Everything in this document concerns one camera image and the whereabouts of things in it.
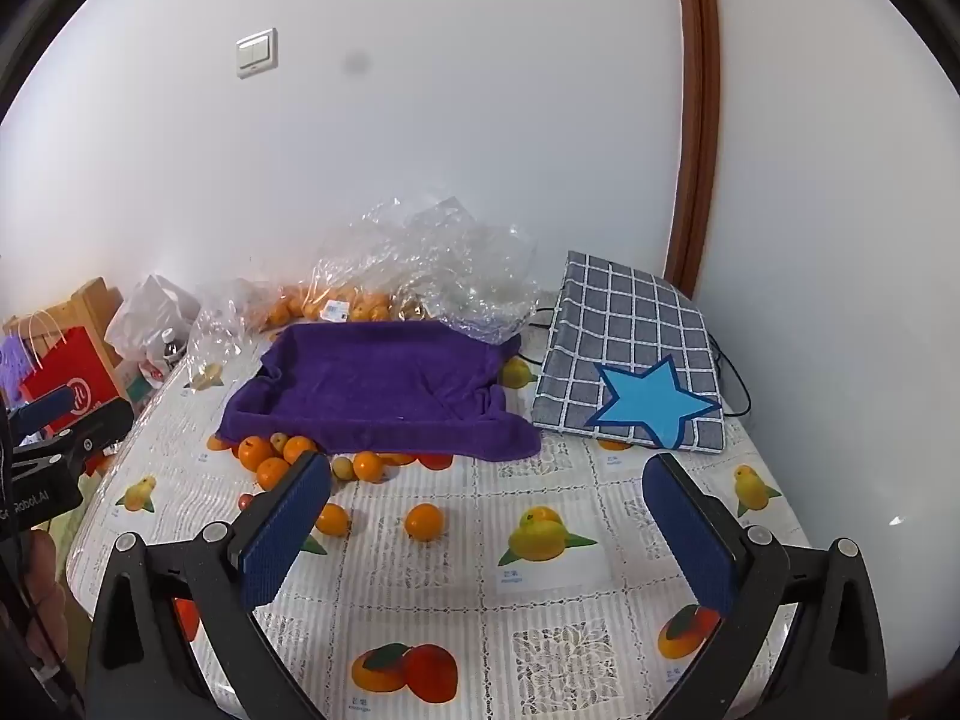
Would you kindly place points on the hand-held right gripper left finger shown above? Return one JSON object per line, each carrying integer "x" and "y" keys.
{"x": 289, "y": 532}

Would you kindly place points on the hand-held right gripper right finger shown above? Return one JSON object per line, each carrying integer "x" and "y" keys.
{"x": 686, "y": 540}

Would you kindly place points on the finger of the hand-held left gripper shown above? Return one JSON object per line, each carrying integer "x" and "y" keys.
{"x": 45, "y": 405}
{"x": 97, "y": 427}

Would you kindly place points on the cluster of oranges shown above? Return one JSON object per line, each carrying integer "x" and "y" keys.
{"x": 271, "y": 471}

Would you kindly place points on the purple towel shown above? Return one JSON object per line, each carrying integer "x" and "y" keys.
{"x": 375, "y": 382}

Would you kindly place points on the person's left hand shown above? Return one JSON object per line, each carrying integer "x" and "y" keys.
{"x": 43, "y": 585}

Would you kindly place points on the red paper bag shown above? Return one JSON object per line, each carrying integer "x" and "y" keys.
{"x": 75, "y": 382}

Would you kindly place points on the purple patterned item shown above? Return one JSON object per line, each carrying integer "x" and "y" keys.
{"x": 13, "y": 367}

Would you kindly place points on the white plastic bag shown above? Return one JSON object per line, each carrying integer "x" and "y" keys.
{"x": 150, "y": 315}

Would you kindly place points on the small clear plastic bag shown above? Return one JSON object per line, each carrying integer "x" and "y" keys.
{"x": 217, "y": 330}

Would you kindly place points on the grey checkered cushion blue star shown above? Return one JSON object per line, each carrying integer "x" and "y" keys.
{"x": 630, "y": 330}

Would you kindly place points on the clear bag of oranges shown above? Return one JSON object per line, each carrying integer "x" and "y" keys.
{"x": 300, "y": 307}

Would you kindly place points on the large crumpled clear plastic bag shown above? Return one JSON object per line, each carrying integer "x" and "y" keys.
{"x": 450, "y": 270}

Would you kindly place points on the white light switch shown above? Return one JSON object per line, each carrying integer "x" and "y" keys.
{"x": 256, "y": 52}

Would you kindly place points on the brown wooden door frame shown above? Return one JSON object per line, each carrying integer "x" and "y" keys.
{"x": 697, "y": 127}

